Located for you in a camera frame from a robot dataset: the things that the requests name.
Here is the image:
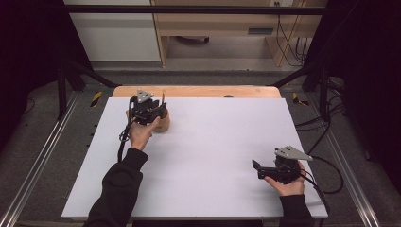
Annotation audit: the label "black metal stand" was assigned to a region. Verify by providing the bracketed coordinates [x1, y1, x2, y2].
[56, 59, 123, 121]
[271, 61, 331, 123]

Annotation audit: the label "white table cover board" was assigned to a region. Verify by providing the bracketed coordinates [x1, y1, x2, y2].
[61, 96, 329, 219]

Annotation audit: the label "light wooden desk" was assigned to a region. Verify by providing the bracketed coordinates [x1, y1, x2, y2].
[150, 0, 329, 68]

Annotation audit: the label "black curtain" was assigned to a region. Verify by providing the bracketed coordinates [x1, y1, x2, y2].
[303, 0, 401, 193]
[0, 0, 93, 152]

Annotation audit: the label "bundle of hanging black cables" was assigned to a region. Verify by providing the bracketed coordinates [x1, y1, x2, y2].
[275, 1, 309, 67]

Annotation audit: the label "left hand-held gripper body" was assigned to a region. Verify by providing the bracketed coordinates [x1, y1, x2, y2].
[129, 89, 159, 126]

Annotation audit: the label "black floor cables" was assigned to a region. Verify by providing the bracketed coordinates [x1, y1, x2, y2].
[294, 77, 345, 156]

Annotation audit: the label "right hand-held gripper black cable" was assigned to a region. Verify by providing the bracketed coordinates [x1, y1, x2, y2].
[298, 154, 345, 218]

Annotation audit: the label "brown cup with animal figure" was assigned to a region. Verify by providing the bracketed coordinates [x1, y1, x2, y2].
[152, 108, 171, 133]

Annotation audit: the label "dark hose under desk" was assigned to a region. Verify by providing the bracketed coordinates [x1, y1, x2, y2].
[174, 35, 211, 44]

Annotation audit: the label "white cabinet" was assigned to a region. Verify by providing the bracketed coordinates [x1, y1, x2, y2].
[62, 0, 162, 62]

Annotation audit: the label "aluminium floor rail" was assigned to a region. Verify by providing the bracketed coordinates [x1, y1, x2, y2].
[0, 90, 80, 227]
[305, 92, 383, 227]

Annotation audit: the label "person's left hand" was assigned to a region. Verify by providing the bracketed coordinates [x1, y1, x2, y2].
[125, 109, 162, 152]

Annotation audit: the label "hand-held gripper black cable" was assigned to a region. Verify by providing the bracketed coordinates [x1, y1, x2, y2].
[116, 96, 138, 164]
[298, 154, 345, 218]

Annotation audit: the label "left hand-held gripper black cable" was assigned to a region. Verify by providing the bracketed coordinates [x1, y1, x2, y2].
[116, 96, 138, 164]

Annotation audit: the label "person's right hand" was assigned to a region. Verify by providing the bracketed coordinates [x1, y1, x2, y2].
[263, 162, 307, 198]

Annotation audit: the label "black horizontal frame bar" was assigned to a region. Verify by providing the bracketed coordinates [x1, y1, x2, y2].
[62, 4, 327, 16]

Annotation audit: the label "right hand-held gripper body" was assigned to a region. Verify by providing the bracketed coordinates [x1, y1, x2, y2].
[260, 145, 314, 185]

